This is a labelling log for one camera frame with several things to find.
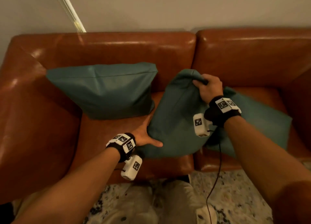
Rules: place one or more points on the beige trousers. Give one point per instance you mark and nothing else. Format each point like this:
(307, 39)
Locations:
(150, 202)

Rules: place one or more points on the speckled patterned rug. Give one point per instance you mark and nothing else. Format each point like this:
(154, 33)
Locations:
(238, 194)

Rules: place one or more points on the person's right hand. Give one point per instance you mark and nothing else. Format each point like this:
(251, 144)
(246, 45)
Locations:
(210, 88)

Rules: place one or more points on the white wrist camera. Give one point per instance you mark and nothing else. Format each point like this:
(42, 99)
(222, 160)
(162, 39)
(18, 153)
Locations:
(200, 126)
(131, 169)

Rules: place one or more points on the person's left forearm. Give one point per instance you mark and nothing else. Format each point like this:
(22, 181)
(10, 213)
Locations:
(73, 190)

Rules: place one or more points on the person's left hand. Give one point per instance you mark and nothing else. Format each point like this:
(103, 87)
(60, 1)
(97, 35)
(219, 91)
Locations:
(143, 137)

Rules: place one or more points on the black round object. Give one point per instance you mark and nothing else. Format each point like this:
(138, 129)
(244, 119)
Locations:
(6, 214)

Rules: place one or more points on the teal square cushion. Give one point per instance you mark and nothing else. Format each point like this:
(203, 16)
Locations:
(175, 119)
(104, 92)
(262, 119)

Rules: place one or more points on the orange shirt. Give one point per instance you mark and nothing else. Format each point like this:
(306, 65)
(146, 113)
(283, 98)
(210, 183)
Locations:
(296, 204)

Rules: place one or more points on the person's right forearm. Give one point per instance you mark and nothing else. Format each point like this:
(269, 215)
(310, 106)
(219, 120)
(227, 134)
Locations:
(255, 153)

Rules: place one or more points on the brown leather sofa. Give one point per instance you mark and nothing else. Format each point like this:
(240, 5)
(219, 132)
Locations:
(36, 122)

